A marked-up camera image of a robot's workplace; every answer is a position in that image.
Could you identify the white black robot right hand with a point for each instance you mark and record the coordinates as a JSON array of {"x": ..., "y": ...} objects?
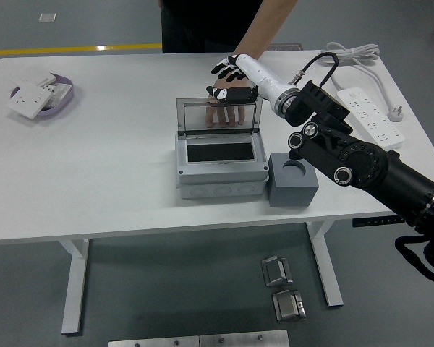
[{"x": 264, "y": 79}]

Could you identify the purple tray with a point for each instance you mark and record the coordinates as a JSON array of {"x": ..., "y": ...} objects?
[{"x": 58, "y": 108}]

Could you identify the person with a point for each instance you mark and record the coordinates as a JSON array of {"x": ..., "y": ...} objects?
[{"x": 202, "y": 25}]

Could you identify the person's hand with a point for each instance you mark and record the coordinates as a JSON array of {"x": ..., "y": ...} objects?
[{"x": 224, "y": 115}]

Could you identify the grey electrical box clear lid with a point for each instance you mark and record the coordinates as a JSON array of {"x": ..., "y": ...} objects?
[{"x": 220, "y": 177}]

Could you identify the grey cube with round hole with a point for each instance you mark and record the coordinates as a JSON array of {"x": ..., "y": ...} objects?
[{"x": 293, "y": 191}]

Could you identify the metal bracket block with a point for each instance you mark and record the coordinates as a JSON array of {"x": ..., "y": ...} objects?
[
  {"x": 289, "y": 305},
  {"x": 276, "y": 271}
]

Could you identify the black table control panel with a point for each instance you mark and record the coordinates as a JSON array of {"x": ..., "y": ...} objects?
[{"x": 372, "y": 221}]

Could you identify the metal plate with screws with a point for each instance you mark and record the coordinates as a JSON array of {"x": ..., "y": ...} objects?
[
  {"x": 155, "y": 342},
  {"x": 244, "y": 339}
]

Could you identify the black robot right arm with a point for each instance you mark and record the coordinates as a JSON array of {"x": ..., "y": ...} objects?
[{"x": 365, "y": 162}]

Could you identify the white table leg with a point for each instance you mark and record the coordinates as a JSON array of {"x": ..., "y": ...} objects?
[
  {"x": 74, "y": 289},
  {"x": 327, "y": 267}
]

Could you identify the person's forearm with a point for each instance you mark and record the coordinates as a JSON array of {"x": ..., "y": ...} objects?
[{"x": 267, "y": 29}]

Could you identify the white socket panel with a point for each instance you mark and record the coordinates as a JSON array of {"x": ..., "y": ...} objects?
[{"x": 27, "y": 101}]

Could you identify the white switch panel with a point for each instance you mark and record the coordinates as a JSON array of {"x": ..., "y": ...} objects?
[{"x": 36, "y": 79}]

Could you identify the white panel with label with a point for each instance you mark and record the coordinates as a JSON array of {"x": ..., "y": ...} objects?
[{"x": 59, "y": 92}]

